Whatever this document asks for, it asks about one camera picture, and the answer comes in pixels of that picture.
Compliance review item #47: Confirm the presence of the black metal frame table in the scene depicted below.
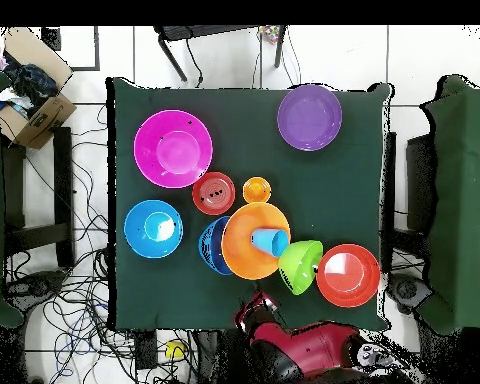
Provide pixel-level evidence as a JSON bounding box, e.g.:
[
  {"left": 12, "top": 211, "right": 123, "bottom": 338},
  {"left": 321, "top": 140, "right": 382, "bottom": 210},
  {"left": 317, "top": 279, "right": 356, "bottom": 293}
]
[{"left": 153, "top": 25, "right": 288, "bottom": 84}]

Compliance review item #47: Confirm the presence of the dark clothes pile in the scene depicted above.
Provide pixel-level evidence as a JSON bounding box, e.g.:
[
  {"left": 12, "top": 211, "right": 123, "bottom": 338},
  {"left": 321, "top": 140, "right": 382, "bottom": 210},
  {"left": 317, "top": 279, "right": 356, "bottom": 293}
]
[{"left": 0, "top": 51, "right": 60, "bottom": 118}]

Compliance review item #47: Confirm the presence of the orange cup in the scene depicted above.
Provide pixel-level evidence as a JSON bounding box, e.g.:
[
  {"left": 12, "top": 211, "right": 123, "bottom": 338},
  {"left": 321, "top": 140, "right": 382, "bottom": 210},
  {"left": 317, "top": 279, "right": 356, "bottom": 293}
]
[{"left": 242, "top": 176, "right": 272, "bottom": 205}]

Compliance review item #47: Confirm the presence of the purple bowl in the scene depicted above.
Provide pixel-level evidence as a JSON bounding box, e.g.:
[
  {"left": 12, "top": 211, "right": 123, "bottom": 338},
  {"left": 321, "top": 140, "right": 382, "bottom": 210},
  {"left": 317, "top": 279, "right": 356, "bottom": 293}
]
[{"left": 276, "top": 83, "right": 343, "bottom": 152}]

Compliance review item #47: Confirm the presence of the blue cone-shaped bowl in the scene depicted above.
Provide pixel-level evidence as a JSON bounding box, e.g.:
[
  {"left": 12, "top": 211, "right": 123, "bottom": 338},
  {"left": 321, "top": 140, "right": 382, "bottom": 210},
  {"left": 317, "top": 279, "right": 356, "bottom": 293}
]
[{"left": 198, "top": 215, "right": 234, "bottom": 276}]

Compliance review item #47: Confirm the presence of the green bowl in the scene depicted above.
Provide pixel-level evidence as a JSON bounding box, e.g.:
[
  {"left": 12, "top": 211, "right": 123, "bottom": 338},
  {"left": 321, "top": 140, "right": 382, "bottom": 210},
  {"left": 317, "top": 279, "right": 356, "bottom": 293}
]
[{"left": 278, "top": 239, "right": 324, "bottom": 296}]

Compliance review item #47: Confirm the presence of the black pedestal foot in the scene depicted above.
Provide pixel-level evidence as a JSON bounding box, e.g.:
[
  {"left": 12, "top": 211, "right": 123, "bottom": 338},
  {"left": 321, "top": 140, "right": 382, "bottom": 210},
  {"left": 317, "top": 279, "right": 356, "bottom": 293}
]
[
  {"left": 4, "top": 269, "right": 68, "bottom": 310},
  {"left": 384, "top": 271, "right": 434, "bottom": 317}
]

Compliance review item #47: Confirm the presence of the pink bowl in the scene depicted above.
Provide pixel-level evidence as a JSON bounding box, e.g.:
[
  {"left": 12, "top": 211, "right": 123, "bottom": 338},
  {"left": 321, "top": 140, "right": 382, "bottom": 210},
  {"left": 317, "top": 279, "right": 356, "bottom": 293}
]
[{"left": 133, "top": 109, "right": 214, "bottom": 189}]

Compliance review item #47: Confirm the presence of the dark green table cloth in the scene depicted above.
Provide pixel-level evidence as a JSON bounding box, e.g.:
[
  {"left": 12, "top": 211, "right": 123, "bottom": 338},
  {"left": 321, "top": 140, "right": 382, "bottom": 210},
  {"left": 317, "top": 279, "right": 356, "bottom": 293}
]
[{"left": 106, "top": 77, "right": 392, "bottom": 332}]

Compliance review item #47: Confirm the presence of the black power adapter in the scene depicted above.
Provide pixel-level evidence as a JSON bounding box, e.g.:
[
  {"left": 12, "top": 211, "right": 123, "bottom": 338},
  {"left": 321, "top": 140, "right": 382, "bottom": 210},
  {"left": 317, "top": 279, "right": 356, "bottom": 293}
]
[{"left": 134, "top": 329, "right": 158, "bottom": 370}]

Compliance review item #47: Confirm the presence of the large orange bowl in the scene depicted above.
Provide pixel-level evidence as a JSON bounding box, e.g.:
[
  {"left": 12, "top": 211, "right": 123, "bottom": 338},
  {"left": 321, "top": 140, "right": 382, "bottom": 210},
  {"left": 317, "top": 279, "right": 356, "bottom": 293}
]
[{"left": 220, "top": 202, "right": 292, "bottom": 280}]

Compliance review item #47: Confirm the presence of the black chair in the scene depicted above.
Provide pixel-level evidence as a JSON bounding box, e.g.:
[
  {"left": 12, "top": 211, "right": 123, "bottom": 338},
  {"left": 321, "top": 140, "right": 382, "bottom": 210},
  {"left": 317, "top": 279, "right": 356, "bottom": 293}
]
[{"left": 381, "top": 131, "right": 438, "bottom": 277}]

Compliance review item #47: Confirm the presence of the blue cup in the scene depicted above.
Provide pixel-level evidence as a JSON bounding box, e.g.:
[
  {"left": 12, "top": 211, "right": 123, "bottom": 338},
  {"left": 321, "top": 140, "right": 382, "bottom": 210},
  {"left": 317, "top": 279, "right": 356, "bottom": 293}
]
[{"left": 250, "top": 227, "right": 290, "bottom": 258}]

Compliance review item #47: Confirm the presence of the cardboard box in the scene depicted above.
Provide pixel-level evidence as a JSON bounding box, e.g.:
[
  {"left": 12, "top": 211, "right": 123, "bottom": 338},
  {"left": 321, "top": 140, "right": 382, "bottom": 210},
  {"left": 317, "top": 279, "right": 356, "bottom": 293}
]
[{"left": 0, "top": 26, "right": 78, "bottom": 150}]

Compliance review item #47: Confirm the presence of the yellow ball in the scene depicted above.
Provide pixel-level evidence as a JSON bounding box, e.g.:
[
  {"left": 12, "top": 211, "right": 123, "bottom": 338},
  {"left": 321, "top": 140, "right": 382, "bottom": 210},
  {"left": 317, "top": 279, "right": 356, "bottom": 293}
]
[{"left": 164, "top": 340, "right": 186, "bottom": 360}]

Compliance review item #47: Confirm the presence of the large red-orange bowl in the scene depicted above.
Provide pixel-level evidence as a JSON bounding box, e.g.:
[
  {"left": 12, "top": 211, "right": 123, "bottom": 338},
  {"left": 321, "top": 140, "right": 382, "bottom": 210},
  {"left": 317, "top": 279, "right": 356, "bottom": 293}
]
[{"left": 316, "top": 243, "right": 382, "bottom": 309}]

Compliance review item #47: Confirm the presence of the black bench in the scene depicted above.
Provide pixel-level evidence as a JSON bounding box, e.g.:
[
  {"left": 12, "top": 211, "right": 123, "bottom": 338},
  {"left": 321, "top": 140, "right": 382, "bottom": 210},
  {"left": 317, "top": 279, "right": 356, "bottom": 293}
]
[{"left": 1, "top": 126, "right": 76, "bottom": 268}]

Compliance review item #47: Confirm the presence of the tangle of floor cables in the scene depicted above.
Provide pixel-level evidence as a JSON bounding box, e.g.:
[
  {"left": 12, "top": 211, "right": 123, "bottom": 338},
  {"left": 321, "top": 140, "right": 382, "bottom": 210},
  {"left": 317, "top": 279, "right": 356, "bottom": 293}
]
[{"left": 1, "top": 103, "right": 199, "bottom": 384}]

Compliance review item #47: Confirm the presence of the small red bowl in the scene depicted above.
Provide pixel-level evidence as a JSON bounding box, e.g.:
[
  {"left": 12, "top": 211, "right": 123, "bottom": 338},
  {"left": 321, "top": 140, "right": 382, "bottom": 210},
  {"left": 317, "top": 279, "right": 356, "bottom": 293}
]
[{"left": 191, "top": 171, "right": 237, "bottom": 216}]

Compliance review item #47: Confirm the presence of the blue round bowl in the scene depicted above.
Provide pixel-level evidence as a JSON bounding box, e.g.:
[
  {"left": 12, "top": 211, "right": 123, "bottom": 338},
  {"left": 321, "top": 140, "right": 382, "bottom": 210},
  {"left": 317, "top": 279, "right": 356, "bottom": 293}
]
[{"left": 123, "top": 199, "right": 184, "bottom": 259}]

